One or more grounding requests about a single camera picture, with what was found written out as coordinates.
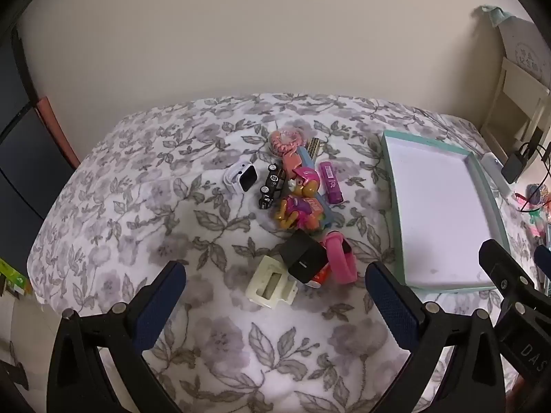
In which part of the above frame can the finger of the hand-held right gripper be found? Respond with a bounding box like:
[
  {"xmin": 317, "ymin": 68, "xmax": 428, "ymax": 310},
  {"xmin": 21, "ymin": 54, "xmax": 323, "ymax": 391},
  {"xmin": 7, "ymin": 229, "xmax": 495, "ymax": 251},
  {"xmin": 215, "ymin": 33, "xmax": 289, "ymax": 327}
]
[
  {"xmin": 535, "ymin": 245, "xmax": 551, "ymax": 282},
  {"xmin": 479, "ymin": 240, "xmax": 551, "ymax": 338}
]

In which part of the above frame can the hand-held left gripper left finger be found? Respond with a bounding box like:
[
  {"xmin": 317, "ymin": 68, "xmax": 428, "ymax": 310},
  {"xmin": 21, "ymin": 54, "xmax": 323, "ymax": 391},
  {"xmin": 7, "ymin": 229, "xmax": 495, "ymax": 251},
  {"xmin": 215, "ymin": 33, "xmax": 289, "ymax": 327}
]
[{"xmin": 47, "ymin": 260, "xmax": 188, "ymax": 413}]

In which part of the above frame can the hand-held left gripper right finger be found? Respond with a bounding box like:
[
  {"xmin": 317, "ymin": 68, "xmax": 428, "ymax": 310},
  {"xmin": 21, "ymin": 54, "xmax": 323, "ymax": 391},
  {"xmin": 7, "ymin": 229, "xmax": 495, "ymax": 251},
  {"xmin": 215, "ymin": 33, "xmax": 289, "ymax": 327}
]
[{"xmin": 365, "ymin": 260, "xmax": 507, "ymax": 413}]

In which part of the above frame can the pink fitness band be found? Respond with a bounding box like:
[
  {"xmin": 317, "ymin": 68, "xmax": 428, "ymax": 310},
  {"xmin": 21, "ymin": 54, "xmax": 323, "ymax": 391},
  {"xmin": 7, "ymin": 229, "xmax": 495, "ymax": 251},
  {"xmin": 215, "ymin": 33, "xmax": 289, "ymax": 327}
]
[{"xmin": 324, "ymin": 232, "xmax": 359, "ymax": 285}]

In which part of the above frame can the teal shallow box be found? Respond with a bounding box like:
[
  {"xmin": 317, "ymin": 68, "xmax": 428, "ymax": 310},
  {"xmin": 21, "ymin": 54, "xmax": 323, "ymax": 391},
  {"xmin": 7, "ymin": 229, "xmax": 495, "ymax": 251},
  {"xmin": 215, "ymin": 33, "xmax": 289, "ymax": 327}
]
[{"xmin": 381, "ymin": 130, "xmax": 513, "ymax": 294}]

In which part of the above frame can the black charger cube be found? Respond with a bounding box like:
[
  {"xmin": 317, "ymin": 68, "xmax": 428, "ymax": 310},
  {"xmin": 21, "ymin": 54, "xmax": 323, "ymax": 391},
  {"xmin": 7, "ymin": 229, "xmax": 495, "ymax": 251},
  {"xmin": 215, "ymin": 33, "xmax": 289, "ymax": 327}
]
[{"xmin": 280, "ymin": 230, "xmax": 330, "ymax": 285}]

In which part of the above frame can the cream hair claw clip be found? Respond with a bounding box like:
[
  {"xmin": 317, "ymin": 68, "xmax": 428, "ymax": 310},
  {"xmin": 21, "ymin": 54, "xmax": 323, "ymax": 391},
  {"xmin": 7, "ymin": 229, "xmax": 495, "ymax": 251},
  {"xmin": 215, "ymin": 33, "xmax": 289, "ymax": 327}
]
[{"xmin": 246, "ymin": 255, "xmax": 299, "ymax": 309}]

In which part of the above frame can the purple rectangular case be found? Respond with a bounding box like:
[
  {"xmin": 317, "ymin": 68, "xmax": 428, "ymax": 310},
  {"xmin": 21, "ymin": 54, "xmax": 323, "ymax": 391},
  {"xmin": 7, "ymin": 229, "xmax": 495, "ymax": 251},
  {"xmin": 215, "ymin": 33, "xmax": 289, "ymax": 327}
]
[{"xmin": 319, "ymin": 161, "xmax": 344, "ymax": 205}]

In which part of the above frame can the dog figure toy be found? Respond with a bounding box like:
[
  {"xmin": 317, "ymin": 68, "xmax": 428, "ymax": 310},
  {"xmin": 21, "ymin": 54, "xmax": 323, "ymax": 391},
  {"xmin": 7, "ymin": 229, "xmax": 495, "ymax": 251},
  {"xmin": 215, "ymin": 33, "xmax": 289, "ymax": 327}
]
[{"xmin": 275, "ymin": 167, "xmax": 325, "ymax": 231}]

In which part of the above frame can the white smartwatch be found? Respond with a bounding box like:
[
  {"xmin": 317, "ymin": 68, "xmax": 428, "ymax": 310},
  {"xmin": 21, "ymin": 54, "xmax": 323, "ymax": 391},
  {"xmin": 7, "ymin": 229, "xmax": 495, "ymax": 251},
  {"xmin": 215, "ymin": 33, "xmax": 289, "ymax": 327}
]
[{"xmin": 223, "ymin": 161, "xmax": 258, "ymax": 193}]

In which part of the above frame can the black toy car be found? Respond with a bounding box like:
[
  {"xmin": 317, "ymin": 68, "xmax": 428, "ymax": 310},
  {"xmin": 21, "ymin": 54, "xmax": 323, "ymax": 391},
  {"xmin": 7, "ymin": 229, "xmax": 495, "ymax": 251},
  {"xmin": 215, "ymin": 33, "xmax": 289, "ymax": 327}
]
[{"xmin": 257, "ymin": 162, "xmax": 285, "ymax": 210}]

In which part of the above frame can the orange and blue toy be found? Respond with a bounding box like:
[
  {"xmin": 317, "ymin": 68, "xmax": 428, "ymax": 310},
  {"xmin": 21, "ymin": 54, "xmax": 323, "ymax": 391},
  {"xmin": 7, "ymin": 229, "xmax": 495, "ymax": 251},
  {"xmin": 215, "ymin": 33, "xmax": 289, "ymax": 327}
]
[{"xmin": 281, "ymin": 150, "xmax": 335, "ymax": 230}]

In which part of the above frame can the pink coil hair tie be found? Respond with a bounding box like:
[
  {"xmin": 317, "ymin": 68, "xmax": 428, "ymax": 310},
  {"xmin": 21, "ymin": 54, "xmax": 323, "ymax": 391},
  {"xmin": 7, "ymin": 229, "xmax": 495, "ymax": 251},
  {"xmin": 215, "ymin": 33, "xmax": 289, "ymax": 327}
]
[{"xmin": 269, "ymin": 129, "xmax": 304, "ymax": 158}]

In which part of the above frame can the white power bank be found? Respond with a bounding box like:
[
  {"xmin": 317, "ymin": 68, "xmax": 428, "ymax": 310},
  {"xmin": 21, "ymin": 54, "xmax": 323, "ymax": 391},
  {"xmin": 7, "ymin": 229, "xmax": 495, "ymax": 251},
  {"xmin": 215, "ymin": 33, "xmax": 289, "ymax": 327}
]
[{"xmin": 482, "ymin": 152, "xmax": 513, "ymax": 195}]

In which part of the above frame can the floral printed blanket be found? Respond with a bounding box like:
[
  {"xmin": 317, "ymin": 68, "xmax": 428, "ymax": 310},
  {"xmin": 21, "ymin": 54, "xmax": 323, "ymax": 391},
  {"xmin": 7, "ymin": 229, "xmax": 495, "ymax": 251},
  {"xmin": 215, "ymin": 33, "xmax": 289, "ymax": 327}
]
[{"xmin": 27, "ymin": 92, "xmax": 539, "ymax": 413}]

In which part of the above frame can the green box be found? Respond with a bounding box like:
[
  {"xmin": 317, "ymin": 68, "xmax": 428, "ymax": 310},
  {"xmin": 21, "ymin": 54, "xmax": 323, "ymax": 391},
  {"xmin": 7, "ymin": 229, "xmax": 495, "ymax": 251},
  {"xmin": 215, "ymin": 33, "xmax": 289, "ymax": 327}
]
[{"xmin": 0, "ymin": 258, "xmax": 31, "ymax": 298}]

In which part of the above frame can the cream wooden stool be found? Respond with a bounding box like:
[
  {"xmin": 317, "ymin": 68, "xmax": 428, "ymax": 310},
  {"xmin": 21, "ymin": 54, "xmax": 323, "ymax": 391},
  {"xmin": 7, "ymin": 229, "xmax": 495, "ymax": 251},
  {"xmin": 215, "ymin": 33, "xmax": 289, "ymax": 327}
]
[{"xmin": 480, "ymin": 57, "xmax": 551, "ymax": 156}]

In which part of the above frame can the red-brown board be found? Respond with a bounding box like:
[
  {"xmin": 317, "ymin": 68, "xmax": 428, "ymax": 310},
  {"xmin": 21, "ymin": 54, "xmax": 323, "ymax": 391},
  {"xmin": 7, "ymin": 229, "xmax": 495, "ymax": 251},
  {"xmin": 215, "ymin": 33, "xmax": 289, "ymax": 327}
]
[{"xmin": 37, "ymin": 97, "xmax": 81, "ymax": 169}]

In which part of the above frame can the dark cabinet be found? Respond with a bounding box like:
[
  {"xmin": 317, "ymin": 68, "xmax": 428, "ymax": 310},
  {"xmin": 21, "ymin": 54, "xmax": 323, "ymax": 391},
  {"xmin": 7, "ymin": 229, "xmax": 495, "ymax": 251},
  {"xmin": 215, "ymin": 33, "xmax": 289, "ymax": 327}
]
[{"xmin": 0, "ymin": 26, "xmax": 78, "ymax": 310}]

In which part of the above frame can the white printed paper bag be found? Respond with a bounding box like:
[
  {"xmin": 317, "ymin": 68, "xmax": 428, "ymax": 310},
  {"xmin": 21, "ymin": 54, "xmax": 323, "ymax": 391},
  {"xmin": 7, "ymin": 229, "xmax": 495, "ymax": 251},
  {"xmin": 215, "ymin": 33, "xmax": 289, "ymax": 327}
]
[{"xmin": 495, "ymin": 6, "xmax": 551, "ymax": 91}]

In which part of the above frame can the teal cloth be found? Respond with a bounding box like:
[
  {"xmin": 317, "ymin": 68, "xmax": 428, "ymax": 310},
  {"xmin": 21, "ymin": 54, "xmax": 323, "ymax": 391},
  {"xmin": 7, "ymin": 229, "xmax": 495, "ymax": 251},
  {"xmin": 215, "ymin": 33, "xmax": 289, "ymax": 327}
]
[{"xmin": 476, "ymin": 5, "xmax": 511, "ymax": 27}]

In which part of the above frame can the black cable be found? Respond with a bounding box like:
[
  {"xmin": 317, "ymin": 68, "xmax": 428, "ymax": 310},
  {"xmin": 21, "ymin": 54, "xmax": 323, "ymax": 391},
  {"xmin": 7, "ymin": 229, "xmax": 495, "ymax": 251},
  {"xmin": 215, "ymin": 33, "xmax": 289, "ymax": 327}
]
[{"xmin": 517, "ymin": 135, "xmax": 551, "ymax": 212}]

